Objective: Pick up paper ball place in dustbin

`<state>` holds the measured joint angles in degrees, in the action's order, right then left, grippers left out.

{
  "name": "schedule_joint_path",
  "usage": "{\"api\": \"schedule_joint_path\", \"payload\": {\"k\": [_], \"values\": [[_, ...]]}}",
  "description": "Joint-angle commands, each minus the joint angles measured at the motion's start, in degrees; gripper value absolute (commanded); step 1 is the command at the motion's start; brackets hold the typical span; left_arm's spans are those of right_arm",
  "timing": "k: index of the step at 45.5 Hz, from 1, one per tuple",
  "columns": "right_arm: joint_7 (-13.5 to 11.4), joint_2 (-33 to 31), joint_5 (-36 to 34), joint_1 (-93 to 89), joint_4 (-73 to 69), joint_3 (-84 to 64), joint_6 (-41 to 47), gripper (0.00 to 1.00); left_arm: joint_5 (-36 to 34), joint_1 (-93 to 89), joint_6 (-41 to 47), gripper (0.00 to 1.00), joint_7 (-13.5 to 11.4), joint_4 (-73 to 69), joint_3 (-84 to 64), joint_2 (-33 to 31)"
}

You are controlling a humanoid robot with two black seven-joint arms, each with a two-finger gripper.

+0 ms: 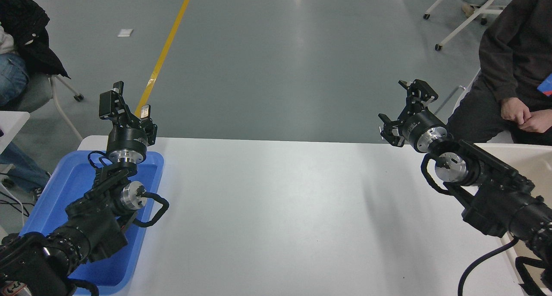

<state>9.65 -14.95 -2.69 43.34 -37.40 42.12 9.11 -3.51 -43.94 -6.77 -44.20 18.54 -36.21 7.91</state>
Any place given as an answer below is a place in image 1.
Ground large pale bin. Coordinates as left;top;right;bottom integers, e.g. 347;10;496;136
474;142;552;296

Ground person's left hand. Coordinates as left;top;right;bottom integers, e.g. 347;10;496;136
519;110;552;134

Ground white wheeled chair frame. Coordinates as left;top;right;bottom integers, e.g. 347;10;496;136
423;0;504;52

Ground small white table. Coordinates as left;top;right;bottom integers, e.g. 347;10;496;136
0;111;30;155

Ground blue and red card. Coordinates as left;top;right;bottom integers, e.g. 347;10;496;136
537;72;552;98

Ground person in black jacket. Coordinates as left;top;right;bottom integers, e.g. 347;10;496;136
0;0;72;200

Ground black floor cable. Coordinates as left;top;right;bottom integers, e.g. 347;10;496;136
0;183;35;219

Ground person's right hand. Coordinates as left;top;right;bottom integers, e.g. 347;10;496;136
501;97;531;125

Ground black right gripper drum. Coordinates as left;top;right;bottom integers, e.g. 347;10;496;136
400;110;445;153

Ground person in dark top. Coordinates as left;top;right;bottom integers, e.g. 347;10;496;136
446;0;552;146

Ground grey chair with white legs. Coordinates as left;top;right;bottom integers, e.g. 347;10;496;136
9;72;85;142

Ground blue plastic tray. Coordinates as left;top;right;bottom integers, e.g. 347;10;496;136
19;151;165;296

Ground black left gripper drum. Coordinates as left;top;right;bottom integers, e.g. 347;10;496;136
107;127;149;156

